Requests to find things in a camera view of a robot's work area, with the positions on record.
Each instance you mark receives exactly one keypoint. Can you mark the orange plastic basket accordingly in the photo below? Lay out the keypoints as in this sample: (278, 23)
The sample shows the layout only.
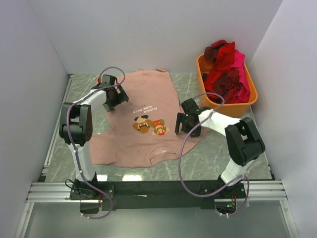
(231, 110)

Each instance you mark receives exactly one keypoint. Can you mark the pink t shirt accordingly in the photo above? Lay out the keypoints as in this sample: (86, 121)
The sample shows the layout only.
(141, 130)

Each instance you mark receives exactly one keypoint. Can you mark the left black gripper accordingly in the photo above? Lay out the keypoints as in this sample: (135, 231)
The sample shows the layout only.
(122, 94)

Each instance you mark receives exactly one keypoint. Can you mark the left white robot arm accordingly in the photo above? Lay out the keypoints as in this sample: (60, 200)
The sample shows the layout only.
(76, 123)

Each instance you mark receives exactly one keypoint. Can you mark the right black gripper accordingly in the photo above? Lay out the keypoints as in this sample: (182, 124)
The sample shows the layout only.
(181, 118)

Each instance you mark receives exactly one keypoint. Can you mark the aluminium frame rail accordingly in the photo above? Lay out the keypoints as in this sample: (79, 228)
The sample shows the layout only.
(48, 192)

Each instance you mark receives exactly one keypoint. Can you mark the black base beam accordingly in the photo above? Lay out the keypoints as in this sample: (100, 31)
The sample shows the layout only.
(155, 194)

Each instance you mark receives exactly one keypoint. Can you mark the bright red t shirt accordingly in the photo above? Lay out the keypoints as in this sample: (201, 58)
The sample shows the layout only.
(223, 63)

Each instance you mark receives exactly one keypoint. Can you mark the magenta t shirt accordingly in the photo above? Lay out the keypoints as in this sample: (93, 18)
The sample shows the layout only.
(243, 94)

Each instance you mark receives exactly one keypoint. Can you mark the dark maroon t shirt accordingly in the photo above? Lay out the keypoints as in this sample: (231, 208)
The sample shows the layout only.
(210, 52)

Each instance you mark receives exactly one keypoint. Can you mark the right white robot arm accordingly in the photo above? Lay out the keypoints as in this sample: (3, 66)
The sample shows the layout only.
(243, 139)

